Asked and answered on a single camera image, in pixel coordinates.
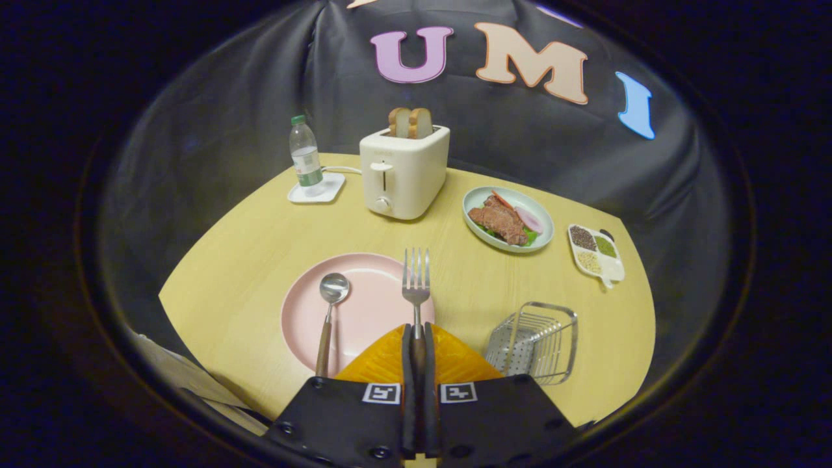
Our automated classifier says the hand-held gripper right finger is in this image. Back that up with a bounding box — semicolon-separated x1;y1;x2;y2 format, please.
424;323;579;468

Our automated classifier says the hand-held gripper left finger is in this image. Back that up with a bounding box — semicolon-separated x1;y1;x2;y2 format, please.
263;323;417;468

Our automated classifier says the fork with wooden handle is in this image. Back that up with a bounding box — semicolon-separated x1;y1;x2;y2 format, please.
401;247;432;391

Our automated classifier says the spoon with wooden handle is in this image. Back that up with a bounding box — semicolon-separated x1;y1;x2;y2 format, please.
315;273;351;378

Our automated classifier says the pink round plate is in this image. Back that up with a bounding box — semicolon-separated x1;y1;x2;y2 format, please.
281;253;436;378

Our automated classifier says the brown cooked meat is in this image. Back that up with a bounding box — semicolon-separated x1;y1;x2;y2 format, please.
468;195;528;246

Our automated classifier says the green lettuce leaf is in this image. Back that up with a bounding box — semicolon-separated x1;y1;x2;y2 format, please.
478;221;540;248

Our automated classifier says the pale green plate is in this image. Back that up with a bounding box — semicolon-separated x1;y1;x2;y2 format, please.
462;186;555;254

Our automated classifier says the pink ham slice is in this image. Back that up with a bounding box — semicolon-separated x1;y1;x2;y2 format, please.
515;206;544;235

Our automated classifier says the cream white toaster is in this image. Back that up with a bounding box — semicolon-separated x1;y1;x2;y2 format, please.
359;125;450;221

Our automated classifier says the white square coaster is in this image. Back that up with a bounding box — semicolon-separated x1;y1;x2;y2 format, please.
287;172;346;205

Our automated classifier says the white divided condiment dish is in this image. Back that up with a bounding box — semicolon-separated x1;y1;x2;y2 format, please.
567;224;626;289

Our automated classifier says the clear plastic water bottle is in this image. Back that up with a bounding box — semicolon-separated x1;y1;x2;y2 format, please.
289;115;324;197

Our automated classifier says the metal wire basket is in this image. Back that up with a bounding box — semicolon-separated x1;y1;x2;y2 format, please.
484;301;579;386

